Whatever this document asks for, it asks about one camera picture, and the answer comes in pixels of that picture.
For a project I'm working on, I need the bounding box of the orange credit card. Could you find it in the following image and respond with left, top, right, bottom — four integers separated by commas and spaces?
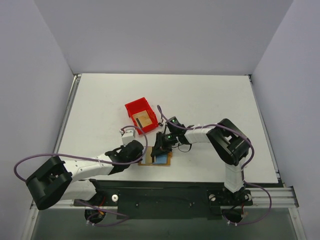
132, 110, 153, 129
142, 146, 154, 165

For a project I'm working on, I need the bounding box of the red plastic bin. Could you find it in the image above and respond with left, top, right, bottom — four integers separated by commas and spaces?
124, 97, 159, 135

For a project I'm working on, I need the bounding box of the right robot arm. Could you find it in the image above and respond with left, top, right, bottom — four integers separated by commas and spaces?
150, 116, 250, 205

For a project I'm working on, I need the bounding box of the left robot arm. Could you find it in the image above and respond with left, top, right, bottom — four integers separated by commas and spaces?
25, 140, 146, 210

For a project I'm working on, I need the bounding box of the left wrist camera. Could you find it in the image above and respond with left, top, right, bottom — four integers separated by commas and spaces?
119, 128, 136, 146

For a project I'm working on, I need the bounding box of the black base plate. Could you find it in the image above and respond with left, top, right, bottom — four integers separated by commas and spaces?
87, 179, 253, 221

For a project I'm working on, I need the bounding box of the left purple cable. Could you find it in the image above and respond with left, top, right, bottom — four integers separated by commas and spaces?
13, 125, 149, 227

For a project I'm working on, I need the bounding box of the aluminium frame rail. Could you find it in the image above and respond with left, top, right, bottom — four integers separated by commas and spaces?
53, 182, 298, 208

